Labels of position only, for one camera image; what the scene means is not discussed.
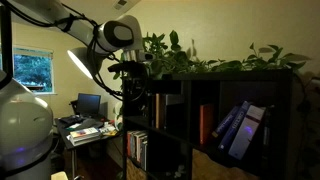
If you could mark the loose papers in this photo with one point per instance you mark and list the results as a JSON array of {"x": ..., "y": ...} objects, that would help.
[{"x": 108, "y": 128}]

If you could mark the grey round stone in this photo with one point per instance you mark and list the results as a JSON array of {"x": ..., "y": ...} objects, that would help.
[{"x": 179, "y": 170}]

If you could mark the white vase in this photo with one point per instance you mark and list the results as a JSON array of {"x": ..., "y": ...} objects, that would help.
[{"x": 117, "y": 115}]

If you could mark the white thick book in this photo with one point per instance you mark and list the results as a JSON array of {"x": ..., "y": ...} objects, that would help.
[{"x": 85, "y": 140}]

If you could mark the tan wooden book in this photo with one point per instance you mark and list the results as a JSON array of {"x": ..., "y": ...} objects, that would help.
[{"x": 157, "y": 111}]

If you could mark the black computer monitor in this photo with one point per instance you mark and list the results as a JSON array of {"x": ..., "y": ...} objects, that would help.
[{"x": 88, "y": 105}]

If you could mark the window with white frame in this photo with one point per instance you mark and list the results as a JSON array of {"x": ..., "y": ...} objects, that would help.
[{"x": 33, "y": 71}]

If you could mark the beige book red spine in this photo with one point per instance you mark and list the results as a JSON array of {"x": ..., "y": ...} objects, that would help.
[{"x": 128, "y": 143}]

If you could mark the black cube bookshelf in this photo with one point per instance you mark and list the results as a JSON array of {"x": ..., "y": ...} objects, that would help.
[{"x": 233, "y": 77}]

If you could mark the thin blue book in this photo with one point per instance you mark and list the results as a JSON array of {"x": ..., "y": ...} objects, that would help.
[{"x": 226, "y": 121}]

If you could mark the large blue book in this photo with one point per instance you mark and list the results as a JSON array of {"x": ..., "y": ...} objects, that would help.
[{"x": 238, "y": 126}]

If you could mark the green pothos plant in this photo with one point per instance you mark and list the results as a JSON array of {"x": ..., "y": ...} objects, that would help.
[{"x": 173, "y": 56}]

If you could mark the row of lower books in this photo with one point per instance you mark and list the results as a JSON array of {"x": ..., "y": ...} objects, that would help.
[{"x": 145, "y": 153}]

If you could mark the cream rounded object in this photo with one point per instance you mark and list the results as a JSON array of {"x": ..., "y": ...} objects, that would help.
[{"x": 59, "y": 176}]

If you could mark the black upright bar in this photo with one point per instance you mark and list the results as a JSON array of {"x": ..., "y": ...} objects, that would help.
[{"x": 6, "y": 43}]

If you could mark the woven wicker basket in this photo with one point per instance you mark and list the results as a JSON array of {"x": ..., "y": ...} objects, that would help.
[
  {"x": 133, "y": 173},
  {"x": 213, "y": 168}
]

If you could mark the ceiling air vent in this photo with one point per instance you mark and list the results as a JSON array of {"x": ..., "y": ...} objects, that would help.
[{"x": 120, "y": 4}]

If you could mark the black keyboard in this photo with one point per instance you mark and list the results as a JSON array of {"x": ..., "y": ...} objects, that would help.
[{"x": 70, "y": 119}]

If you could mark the white desk lamp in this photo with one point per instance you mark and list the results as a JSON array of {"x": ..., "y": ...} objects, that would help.
[{"x": 83, "y": 60}]

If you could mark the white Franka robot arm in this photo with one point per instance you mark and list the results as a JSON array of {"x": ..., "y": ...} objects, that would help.
[{"x": 80, "y": 28}]

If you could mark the orange book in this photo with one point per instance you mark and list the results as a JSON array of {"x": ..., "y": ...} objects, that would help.
[{"x": 206, "y": 123}]

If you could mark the colourful cover book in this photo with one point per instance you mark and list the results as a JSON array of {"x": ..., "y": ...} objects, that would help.
[{"x": 84, "y": 132}]

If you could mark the white hardcover book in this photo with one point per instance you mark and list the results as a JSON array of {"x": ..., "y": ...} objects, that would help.
[{"x": 248, "y": 133}]

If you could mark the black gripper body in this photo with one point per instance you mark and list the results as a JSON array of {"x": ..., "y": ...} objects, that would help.
[{"x": 133, "y": 78}]

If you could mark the dark desk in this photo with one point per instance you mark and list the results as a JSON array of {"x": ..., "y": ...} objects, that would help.
[{"x": 63, "y": 133}]

